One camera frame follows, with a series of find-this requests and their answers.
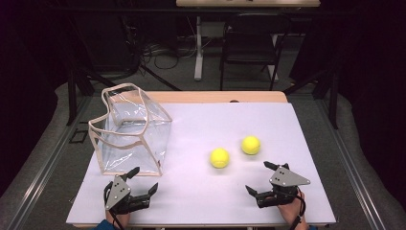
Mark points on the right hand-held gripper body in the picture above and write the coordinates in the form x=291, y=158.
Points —
x=285, y=179

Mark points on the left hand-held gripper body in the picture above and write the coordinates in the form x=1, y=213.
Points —
x=117, y=191

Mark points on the clear plastic bag beige trim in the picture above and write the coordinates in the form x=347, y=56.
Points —
x=134, y=153

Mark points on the yellow tennis ball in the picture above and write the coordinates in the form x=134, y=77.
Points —
x=219, y=157
x=251, y=145

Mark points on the person's left hand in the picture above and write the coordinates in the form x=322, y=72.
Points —
x=119, y=218

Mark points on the person's right hand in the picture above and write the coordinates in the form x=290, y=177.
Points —
x=288, y=211

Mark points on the white table cover sheet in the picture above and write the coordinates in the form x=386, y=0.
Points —
x=204, y=127

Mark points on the black metal stand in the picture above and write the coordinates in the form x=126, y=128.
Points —
x=72, y=96
x=334, y=105

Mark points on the black tripod leg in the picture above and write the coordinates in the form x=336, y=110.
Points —
x=159, y=78

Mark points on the black folding chair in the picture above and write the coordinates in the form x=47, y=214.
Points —
x=252, y=44

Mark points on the white-legged background desk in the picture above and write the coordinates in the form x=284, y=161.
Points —
x=199, y=48

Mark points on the grey metal floor rail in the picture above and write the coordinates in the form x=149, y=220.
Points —
x=48, y=166
x=351, y=166

